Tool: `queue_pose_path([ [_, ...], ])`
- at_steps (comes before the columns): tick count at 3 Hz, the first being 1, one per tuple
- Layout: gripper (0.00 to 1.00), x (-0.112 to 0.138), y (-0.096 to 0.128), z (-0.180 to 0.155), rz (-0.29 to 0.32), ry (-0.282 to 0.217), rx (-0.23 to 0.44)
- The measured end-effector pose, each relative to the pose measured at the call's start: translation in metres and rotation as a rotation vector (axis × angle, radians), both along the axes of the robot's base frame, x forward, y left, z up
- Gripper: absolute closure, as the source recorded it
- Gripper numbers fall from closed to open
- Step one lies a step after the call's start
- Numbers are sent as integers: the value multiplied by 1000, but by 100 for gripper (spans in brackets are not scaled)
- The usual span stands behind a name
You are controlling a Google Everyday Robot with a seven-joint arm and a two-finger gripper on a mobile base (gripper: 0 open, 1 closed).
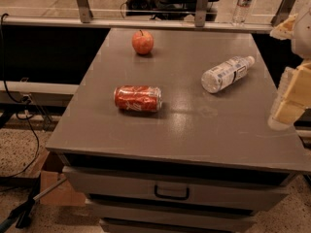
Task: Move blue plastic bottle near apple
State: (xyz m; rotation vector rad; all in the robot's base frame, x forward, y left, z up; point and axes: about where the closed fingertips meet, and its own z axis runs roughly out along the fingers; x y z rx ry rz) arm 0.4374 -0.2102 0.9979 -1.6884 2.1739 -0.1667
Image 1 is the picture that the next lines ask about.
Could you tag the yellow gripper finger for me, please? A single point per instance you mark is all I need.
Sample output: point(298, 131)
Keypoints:
point(293, 97)
point(285, 29)

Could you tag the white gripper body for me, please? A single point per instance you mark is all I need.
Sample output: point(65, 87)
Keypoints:
point(302, 38)

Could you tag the clear blue-label plastic bottle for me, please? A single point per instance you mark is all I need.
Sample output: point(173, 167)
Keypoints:
point(226, 73)

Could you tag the upright water bottle in background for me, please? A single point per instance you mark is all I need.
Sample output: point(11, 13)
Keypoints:
point(243, 5)

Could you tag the red apple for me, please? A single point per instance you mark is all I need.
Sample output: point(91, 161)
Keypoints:
point(142, 42)

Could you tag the grey top drawer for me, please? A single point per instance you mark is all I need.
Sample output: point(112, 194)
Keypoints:
point(203, 193)

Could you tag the grey drawer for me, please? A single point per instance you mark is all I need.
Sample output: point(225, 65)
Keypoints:
point(167, 216)
point(203, 193)

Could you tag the black office chair base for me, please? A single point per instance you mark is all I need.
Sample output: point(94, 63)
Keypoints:
point(168, 0)

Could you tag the red soda can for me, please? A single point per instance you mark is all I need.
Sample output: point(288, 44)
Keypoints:
point(138, 98)

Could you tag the grey lower drawer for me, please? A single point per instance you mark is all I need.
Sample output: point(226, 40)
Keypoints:
point(167, 216)

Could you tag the cardboard box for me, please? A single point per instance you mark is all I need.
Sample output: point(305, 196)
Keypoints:
point(63, 194)

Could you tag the metal railing frame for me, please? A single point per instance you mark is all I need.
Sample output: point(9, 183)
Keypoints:
point(202, 15)

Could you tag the black drawer handle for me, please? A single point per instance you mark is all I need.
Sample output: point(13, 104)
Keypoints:
point(172, 193)

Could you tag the black-handled floor tool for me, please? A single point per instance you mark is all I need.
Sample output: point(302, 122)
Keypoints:
point(28, 204)

